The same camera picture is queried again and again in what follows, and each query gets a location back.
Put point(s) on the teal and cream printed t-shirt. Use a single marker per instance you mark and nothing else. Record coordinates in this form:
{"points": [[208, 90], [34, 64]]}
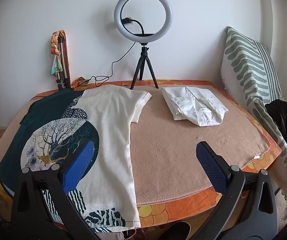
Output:
{"points": [[108, 130]]}

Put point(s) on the folded silver tripod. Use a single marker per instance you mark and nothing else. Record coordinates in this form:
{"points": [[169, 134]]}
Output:
{"points": [[63, 65]]}

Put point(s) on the beige blanket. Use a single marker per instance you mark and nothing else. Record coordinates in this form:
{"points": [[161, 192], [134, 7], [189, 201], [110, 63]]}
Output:
{"points": [[171, 155]]}

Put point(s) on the green striped pillow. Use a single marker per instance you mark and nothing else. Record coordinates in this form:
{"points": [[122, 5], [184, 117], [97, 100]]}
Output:
{"points": [[248, 62]]}

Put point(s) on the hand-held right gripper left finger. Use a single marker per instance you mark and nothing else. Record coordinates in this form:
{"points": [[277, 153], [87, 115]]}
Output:
{"points": [[81, 165]]}

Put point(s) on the black garment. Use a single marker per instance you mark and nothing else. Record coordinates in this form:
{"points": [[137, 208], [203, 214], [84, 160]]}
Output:
{"points": [[283, 122]]}

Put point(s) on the orange floral tablecloth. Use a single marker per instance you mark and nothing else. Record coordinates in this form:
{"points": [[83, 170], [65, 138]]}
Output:
{"points": [[158, 212]]}

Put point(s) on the folded white shirt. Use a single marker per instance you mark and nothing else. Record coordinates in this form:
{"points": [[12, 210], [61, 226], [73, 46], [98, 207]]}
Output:
{"points": [[196, 105]]}

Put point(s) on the colourful scarf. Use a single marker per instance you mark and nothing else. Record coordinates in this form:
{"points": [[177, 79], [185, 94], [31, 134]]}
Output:
{"points": [[56, 62]]}

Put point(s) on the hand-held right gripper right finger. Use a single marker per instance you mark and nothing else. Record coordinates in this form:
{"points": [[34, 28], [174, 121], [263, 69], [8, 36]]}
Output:
{"points": [[208, 160]]}

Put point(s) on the crumpled orange cloth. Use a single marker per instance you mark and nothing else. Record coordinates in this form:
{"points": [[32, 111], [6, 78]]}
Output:
{"points": [[79, 81]]}

